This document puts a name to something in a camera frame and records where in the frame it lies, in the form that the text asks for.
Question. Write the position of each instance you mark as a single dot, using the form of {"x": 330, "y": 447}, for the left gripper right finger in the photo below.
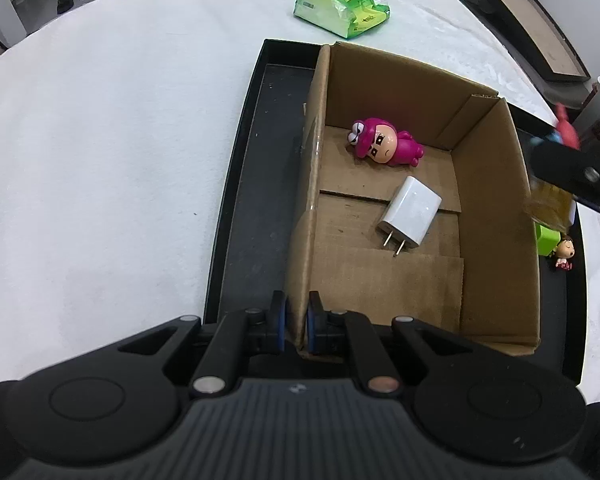
{"x": 315, "y": 322}

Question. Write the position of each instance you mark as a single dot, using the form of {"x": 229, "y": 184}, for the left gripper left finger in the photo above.
{"x": 276, "y": 321}

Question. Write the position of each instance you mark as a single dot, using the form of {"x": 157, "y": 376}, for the brown cardboard box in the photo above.
{"x": 476, "y": 273}

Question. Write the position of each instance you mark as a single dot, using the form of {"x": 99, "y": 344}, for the green toy cabinet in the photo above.
{"x": 546, "y": 239}

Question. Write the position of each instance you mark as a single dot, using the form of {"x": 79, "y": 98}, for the red small figurine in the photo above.
{"x": 564, "y": 133}

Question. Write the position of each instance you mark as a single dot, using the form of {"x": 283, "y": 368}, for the black framed board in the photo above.
{"x": 540, "y": 40}

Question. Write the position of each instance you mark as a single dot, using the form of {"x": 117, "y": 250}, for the black shallow tray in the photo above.
{"x": 251, "y": 250}

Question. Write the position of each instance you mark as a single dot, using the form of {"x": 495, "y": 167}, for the green tissue pack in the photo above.
{"x": 346, "y": 19}

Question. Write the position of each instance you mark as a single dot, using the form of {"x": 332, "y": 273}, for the pink hooded doll figurine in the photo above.
{"x": 377, "y": 140}

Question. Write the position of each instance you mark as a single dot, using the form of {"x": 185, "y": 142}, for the brown-haired girl figurine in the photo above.
{"x": 563, "y": 252}

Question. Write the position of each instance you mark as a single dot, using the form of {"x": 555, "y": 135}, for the white usb charger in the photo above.
{"x": 409, "y": 215}

